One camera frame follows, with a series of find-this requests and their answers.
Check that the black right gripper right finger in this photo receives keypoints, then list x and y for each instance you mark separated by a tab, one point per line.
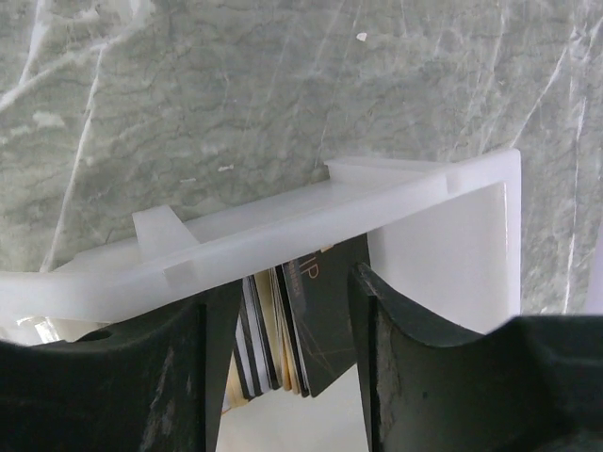
427	384

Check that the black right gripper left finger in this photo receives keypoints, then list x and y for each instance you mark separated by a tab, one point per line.
155	382

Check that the white card tray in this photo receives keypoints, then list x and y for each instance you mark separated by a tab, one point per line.
446	235

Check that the black gold VIP card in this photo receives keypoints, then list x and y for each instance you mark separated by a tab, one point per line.
313	291

